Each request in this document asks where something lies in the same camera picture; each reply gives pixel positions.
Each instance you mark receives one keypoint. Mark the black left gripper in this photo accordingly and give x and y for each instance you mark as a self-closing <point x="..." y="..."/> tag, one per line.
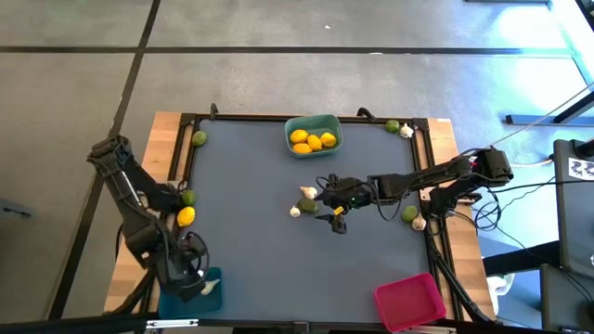
<point x="181" y="276"/>

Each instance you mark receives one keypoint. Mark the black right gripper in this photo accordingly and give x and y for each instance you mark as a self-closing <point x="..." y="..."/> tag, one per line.
<point x="345" y="192"/>

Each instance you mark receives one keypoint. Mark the large dark green lime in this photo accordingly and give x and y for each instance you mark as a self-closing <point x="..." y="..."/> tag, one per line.
<point x="307" y="205"/>

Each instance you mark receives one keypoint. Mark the pointed white garlic bulb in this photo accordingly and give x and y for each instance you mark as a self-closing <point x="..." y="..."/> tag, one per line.
<point x="210" y="286"/>

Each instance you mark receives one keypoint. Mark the yellow lemon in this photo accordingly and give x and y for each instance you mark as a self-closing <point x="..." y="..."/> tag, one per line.
<point x="299" y="136"/>
<point x="302" y="148"/>
<point x="314" y="142"/>
<point x="185" y="216"/>
<point x="328" y="139"/>

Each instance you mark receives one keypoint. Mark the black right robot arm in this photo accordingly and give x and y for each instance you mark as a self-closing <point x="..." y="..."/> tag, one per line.
<point x="417" y="178"/>

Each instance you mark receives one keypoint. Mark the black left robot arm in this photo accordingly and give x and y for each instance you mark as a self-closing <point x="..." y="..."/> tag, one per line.
<point x="134" y="218"/>

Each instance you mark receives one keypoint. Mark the dark blue plastic basket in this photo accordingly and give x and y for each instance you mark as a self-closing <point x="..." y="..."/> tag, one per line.
<point x="185" y="308"/>

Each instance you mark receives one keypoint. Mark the silver label bar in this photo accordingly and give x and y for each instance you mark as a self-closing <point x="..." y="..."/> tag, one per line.
<point x="171" y="323"/>

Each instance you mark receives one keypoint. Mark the teal plastic basket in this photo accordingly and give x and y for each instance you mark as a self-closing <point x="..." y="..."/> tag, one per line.
<point x="315" y="123"/>

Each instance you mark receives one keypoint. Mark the pink plastic basket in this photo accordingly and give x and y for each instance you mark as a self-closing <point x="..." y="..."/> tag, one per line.
<point x="409" y="301"/>

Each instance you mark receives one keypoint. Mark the black clamp hook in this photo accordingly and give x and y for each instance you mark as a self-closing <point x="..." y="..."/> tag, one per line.
<point x="366" y="112"/>
<point x="213" y="111"/>

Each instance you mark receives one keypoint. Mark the white floor object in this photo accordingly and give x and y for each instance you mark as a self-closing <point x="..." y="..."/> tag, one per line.
<point x="501" y="287"/>

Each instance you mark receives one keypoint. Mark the blue-grey floor stand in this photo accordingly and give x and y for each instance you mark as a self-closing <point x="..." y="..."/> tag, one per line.
<point x="543" y="119"/>

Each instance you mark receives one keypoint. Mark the black desk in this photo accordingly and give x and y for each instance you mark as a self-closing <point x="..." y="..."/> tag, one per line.
<point x="575" y="218"/>

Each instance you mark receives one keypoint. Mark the black cabinet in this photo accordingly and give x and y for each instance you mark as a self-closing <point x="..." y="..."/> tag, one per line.
<point x="566" y="301"/>

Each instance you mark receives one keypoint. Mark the white marker tag sheet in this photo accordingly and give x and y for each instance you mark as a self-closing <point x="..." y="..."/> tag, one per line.
<point x="581" y="168"/>

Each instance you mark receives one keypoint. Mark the black aluminium table frame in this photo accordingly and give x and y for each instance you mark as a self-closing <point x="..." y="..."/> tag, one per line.
<point x="250" y="117"/>

